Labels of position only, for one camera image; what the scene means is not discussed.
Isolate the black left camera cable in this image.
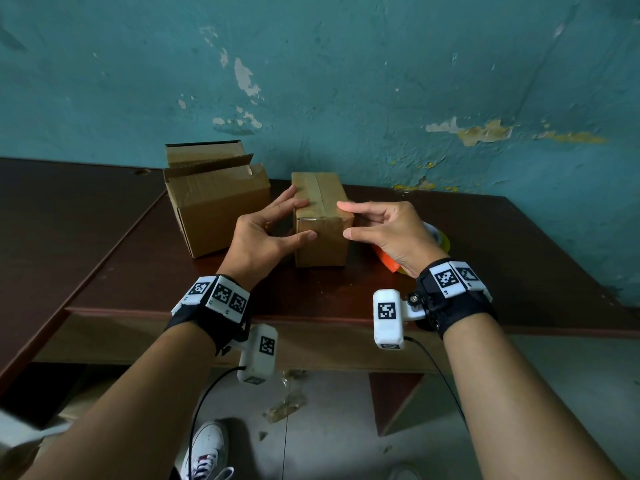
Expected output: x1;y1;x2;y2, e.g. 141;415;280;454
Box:
187;365;246;480

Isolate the black wrist strap with markers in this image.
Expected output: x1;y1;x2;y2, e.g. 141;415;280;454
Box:
415;259;499;341
165;274;251;357

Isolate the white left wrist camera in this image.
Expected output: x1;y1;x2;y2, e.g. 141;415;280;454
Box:
222;323;279;385

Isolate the person's right hand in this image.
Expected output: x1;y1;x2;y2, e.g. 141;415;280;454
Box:
336;199;435;279

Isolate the orange tape dispenser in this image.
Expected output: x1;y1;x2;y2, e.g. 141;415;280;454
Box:
372;222;445;275

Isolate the small brown cardboard box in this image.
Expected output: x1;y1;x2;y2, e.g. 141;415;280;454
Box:
291;171;356;269

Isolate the person's left hand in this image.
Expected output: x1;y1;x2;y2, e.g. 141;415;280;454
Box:
215;184;319;293

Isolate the yellowish clear tape roll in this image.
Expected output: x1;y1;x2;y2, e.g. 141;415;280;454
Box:
397;221;451;275

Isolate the large brown cardboard box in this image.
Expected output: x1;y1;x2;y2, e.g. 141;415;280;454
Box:
163;140;272;259

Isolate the person's left forearm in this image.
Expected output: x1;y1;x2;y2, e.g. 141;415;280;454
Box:
22;322;217;480

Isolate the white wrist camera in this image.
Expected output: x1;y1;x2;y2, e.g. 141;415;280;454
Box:
222;323;279;385
373;289;426;351

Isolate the person's right forearm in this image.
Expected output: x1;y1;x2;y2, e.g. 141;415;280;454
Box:
442;313;626;480

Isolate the dark brown wooden table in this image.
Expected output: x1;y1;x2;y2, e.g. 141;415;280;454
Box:
32;179;640;437

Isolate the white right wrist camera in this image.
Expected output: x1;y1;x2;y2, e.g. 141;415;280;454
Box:
373;289;426;351

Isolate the white left shoe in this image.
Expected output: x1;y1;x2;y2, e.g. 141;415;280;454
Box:
179;420;235;480

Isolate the black right camera cable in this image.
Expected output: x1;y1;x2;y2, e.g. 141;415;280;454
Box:
403;336;469;428

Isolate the black left wrist strap with markers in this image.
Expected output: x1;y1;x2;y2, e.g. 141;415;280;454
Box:
165;274;251;357

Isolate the dark brown wooden desk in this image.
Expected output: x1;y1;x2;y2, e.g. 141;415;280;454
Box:
0;157;167;395

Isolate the black camera cable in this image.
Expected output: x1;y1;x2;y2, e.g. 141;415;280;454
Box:
187;365;246;480
403;336;469;428

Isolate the crumpled clear plastic scrap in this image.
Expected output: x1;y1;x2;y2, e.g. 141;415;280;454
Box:
263;369;309;424

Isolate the black right wrist strap with markers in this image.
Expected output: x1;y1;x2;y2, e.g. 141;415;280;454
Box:
415;259;499;341

